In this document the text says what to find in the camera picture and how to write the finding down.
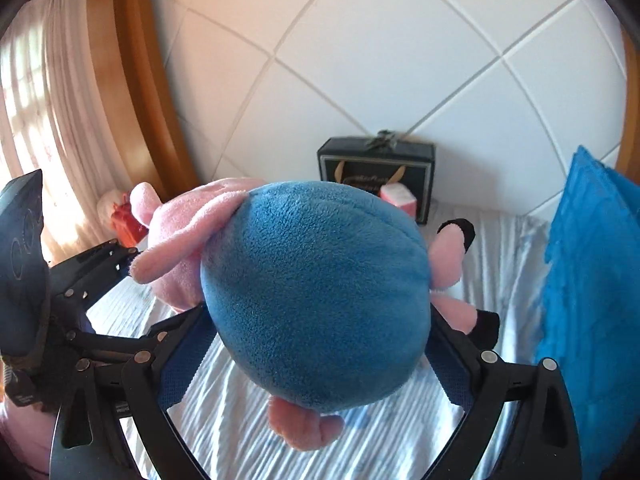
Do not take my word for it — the pink tissue pack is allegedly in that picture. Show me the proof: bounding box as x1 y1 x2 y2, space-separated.
379 183 418 218

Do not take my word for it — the white padded headboard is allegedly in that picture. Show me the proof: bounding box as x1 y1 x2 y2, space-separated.
150 0 631 221

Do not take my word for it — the pink pig plush blue dress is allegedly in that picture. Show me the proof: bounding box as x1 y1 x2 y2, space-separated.
130 177 501 448

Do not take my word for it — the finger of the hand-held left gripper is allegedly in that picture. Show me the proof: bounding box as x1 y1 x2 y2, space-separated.
65 316 183 363
47 240 142 311

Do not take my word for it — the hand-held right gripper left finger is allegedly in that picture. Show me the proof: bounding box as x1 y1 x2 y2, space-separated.
50 305 218 480

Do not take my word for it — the metal hair clip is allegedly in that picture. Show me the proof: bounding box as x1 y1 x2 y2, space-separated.
367 130 401 152

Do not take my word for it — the striped white bed sheet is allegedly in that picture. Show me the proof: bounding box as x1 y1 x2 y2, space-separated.
85 200 556 480

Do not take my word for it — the red and white plush toy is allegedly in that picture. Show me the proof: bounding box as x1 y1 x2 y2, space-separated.
97 189 151 249

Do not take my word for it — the wooden headboard frame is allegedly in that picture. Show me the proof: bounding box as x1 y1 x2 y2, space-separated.
87 0 640 196

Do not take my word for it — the black gift box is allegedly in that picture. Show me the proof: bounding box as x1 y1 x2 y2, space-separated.
317 135 437 226

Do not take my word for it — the sheer curtain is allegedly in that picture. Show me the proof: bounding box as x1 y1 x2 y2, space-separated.
0 0 121 266

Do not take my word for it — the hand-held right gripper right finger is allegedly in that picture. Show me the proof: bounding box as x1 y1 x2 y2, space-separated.
425 310 583 480

